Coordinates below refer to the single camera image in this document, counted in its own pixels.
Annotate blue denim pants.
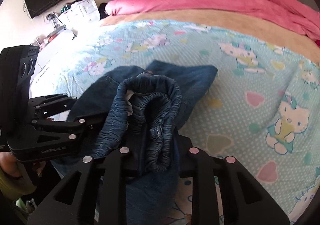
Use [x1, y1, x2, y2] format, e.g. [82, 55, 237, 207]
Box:
[52, 61, 217, 224]

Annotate left hand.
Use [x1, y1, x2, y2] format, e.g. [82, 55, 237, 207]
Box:
[0, 151, 46, 178]

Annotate white desk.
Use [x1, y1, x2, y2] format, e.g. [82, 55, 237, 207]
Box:
[30, 28, 75, 71]

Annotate olive green sleeve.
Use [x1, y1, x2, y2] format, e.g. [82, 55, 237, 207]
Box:
[0, 170, 36, 201]

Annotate white drawer cabinet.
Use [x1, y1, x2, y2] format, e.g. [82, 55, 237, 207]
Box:
[59, 0, 100, 32]

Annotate cartoon cat print bedsheet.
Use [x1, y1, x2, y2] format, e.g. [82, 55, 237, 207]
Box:
[30, 20, 320, 225]

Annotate black bag on floor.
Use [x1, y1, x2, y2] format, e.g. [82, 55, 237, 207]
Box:
[98, 0, 118, 20]

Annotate tan plush blanket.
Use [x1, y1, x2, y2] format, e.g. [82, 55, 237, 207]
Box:
[99, 10, 320, 64]

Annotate pink quilt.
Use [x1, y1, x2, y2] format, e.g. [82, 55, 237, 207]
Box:
[112, 0, 319, 41]

